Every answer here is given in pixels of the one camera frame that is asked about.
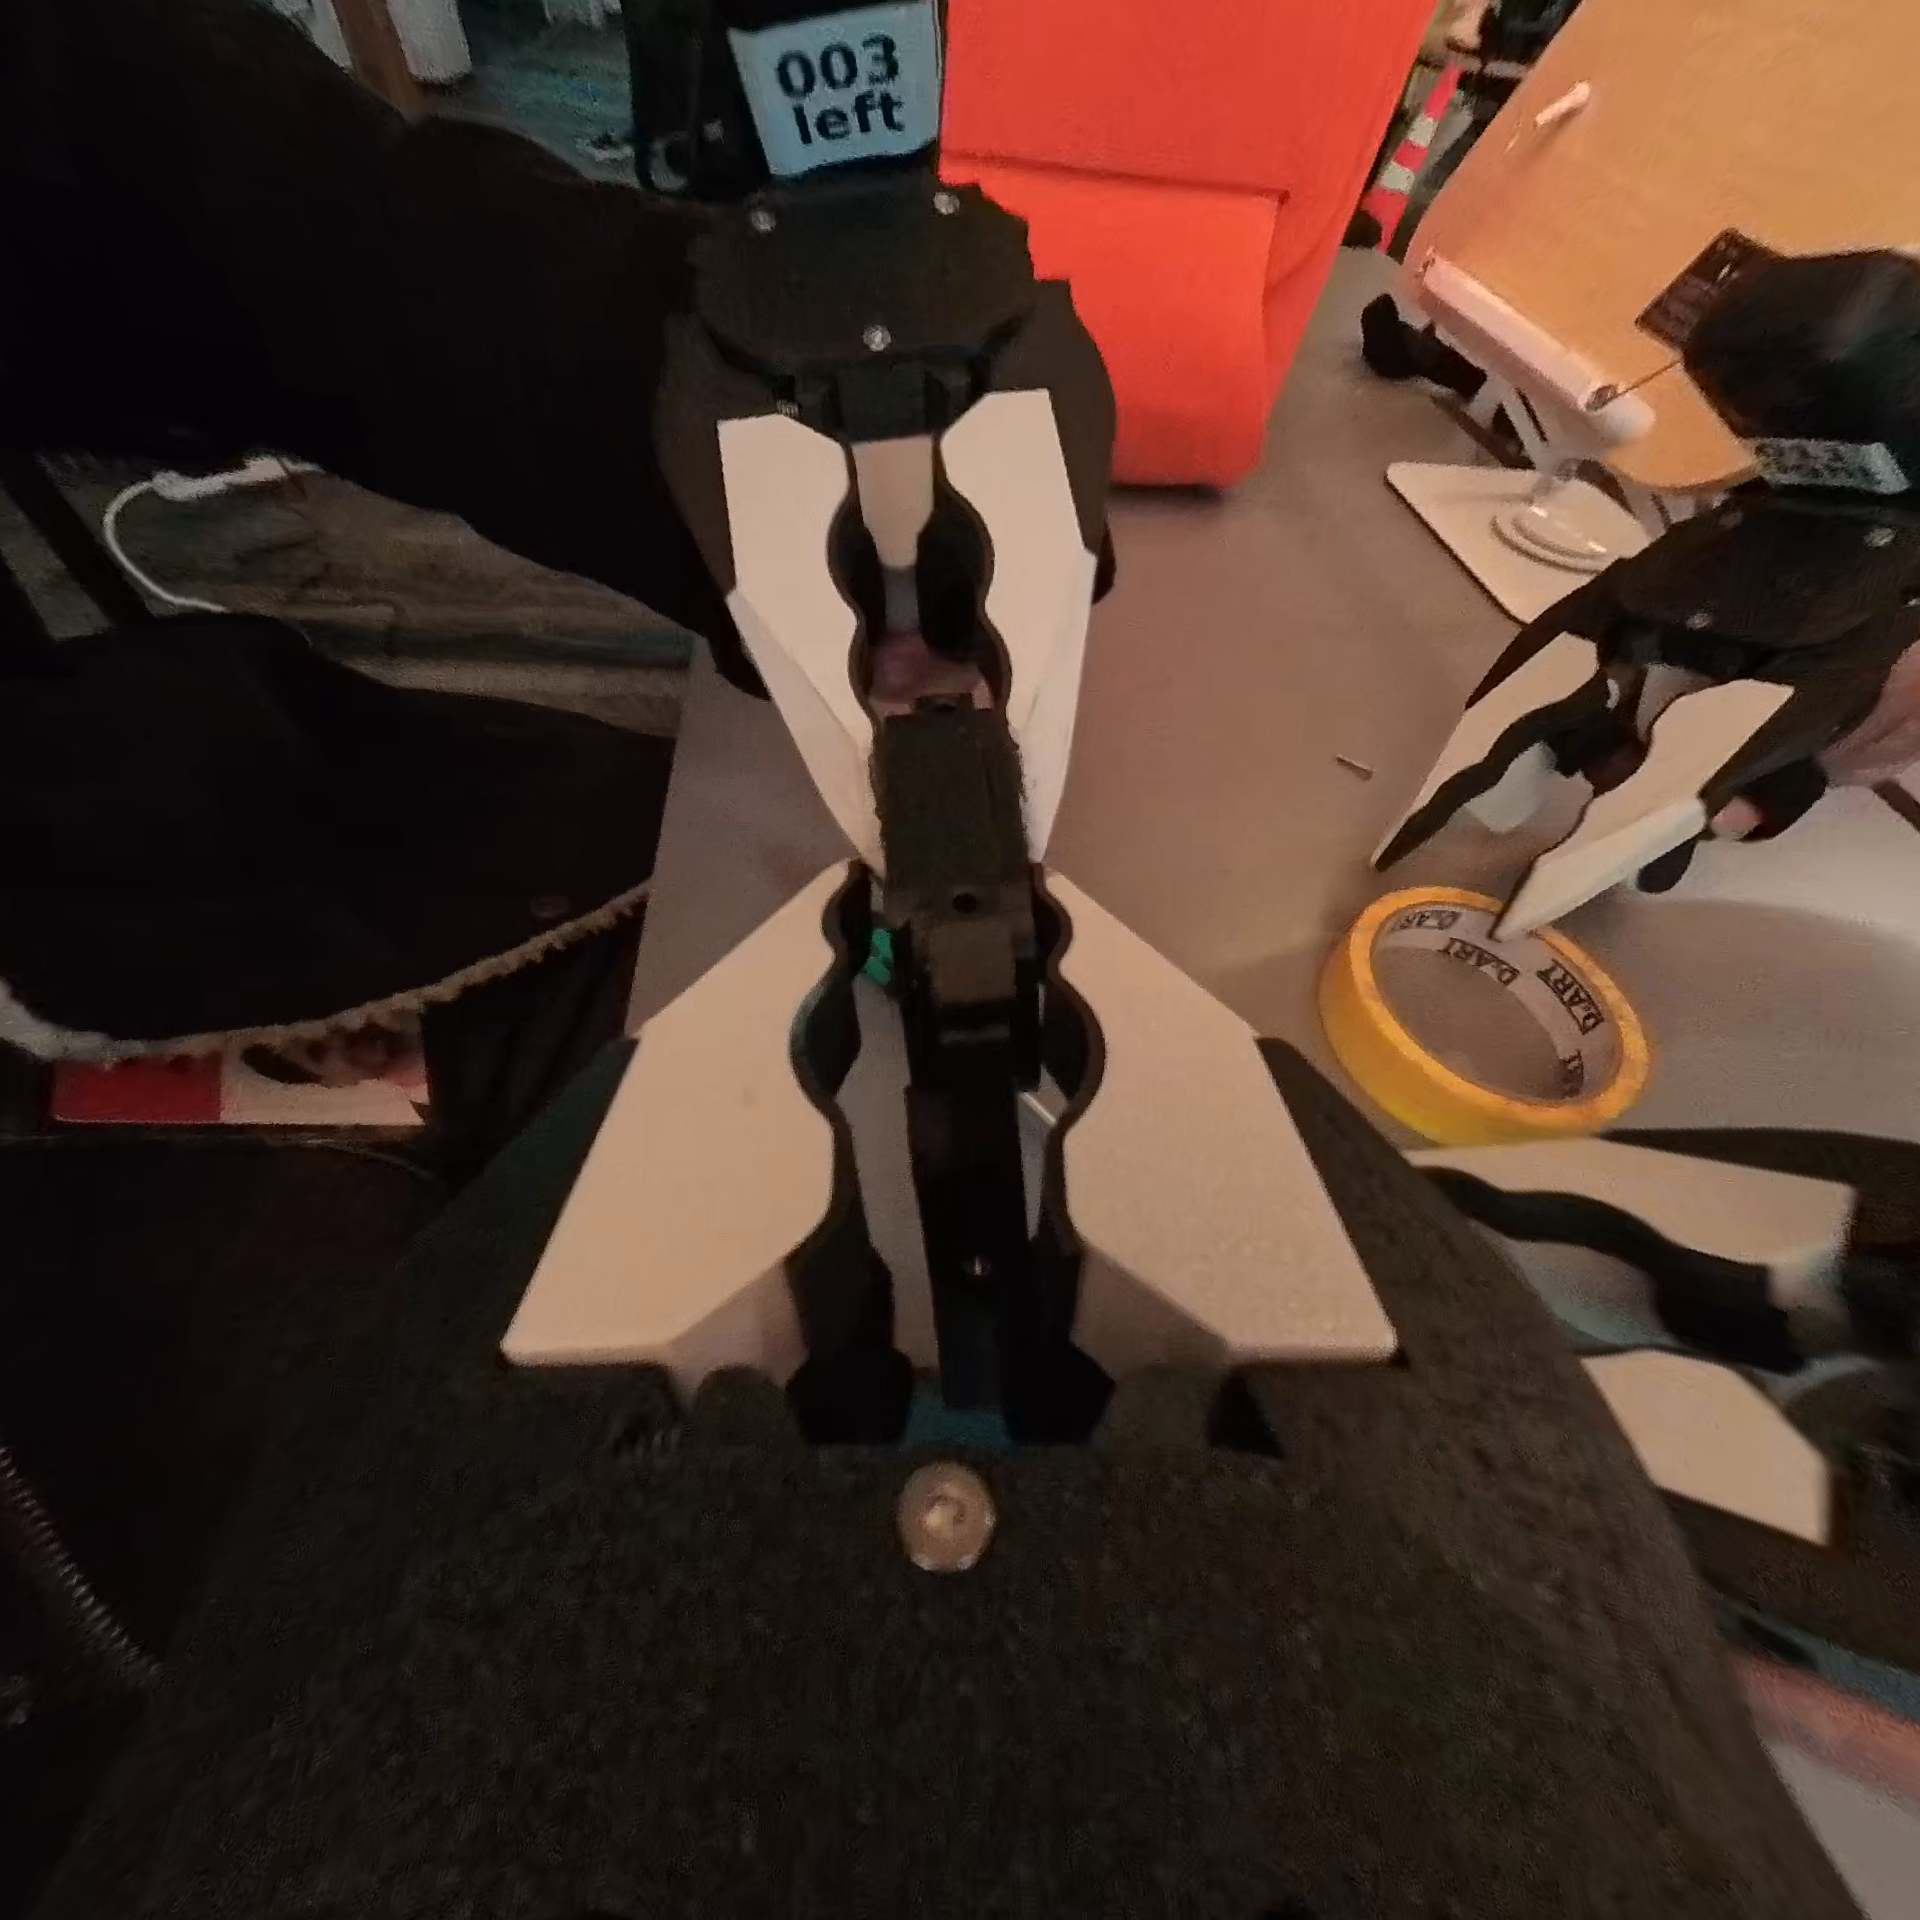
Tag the striped traffic cone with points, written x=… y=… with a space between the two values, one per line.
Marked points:
x=1418 y=149

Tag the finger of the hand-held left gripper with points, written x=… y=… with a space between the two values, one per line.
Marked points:
x=780 y=570
x=1036 y=570

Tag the person's left hand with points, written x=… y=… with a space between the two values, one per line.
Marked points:
x=905 y=664

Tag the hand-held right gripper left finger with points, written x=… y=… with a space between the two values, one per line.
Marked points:
x=676 y=1201

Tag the white stand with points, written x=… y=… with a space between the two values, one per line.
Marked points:
x=1560 y=540

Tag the tilted wooden board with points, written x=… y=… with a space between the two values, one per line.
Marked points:
x=1652 y=149

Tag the black curved plastic part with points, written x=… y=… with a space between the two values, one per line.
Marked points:
x=967 y=1170

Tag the yellow masking tape roll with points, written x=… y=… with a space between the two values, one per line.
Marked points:
x=1394 y=1080

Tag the orange fabric bag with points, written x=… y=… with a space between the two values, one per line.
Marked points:
x=1141 y=224

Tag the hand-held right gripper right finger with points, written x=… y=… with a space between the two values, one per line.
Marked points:
x=1200 y=1201

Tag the grey desk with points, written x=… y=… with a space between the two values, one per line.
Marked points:
x=1200 y=930

